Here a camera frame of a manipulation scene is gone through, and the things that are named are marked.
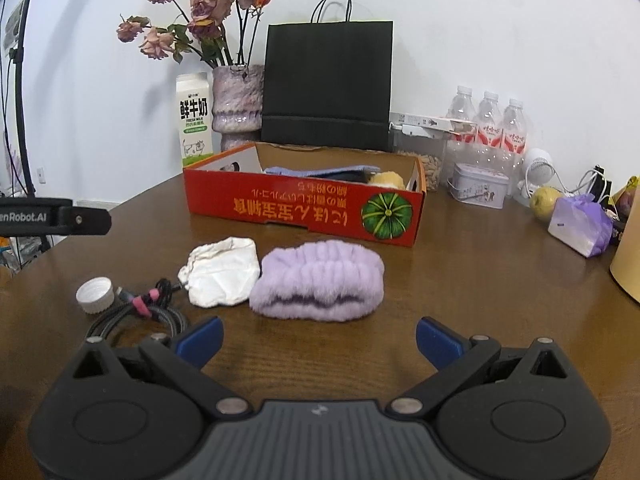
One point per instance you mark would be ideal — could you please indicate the small printed tin box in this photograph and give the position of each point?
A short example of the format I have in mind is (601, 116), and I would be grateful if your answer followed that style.
(480, 187)

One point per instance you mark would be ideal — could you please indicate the black stand pole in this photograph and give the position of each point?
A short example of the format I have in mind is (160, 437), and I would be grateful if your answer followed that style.
(22, 110)

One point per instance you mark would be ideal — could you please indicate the orange cardboard box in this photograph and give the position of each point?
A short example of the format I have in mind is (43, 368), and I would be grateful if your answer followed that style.
(300, 205)

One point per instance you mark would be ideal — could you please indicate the pink mottled vase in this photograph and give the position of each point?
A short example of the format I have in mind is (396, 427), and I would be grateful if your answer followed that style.
(237, 105)

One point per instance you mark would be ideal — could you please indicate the white crumpled cloth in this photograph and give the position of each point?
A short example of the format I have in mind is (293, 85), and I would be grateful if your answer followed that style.
(220, 275)

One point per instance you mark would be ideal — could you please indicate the small white round fan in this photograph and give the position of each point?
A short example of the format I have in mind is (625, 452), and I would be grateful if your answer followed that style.
(540, 165)

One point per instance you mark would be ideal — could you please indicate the purple fluffy headband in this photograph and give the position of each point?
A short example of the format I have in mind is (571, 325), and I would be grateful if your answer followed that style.
(317, 280)

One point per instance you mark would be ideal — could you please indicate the purple plastic bag pack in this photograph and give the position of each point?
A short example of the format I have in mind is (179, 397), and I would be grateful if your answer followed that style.
(580, 225)

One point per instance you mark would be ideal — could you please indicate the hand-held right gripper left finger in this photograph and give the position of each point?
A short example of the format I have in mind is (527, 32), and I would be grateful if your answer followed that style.
(202, 340)

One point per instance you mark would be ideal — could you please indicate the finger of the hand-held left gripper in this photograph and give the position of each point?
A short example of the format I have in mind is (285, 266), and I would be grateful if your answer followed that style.
(82, 220)

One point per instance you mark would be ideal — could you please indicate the clear water bottle red label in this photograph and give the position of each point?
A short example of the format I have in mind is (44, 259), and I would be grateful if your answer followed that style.
(460, 110)
(489, 125)
(515, 130)

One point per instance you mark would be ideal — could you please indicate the bunch of dried pink roses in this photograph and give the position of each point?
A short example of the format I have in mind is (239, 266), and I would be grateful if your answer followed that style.
(205, 7)

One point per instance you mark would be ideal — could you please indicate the yellow plush toy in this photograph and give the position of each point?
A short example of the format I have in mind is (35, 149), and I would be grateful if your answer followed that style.
(387, 180)

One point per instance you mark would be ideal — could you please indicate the black paper bag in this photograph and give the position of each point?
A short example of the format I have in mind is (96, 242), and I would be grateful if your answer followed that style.
(325, 85)

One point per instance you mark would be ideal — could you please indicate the dark cloth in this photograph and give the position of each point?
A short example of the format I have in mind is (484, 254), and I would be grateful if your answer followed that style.
(357, 176)

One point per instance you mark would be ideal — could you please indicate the clear plastic snack container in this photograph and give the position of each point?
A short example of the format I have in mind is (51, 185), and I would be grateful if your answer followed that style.
(425, 165)

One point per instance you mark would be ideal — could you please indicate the blue knit cloth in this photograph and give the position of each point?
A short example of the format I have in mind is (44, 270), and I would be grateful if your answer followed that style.
(320, 171)

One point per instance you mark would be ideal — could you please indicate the long white carton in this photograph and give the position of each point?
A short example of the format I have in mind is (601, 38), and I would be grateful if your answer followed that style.
(425, 122)

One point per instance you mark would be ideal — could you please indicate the tan cardboard cylinder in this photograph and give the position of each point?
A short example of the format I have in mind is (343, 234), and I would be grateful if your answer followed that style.
(627, 270)

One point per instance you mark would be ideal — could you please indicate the white green milk carton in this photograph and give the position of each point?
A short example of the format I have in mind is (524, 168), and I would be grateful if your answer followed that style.
(195, 125)

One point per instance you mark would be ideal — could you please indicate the white bottle cap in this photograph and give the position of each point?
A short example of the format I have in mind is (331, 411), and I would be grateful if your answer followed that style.
(95, 296)

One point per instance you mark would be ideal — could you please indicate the black charger plug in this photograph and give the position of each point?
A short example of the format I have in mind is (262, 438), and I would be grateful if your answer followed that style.
(600, 172)

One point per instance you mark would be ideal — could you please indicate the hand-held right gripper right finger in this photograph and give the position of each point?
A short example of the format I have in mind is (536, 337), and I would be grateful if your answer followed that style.
(437, 340)

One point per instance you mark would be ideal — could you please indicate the white wall socket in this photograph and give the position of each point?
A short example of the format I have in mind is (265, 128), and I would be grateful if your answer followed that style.
(42, 174)

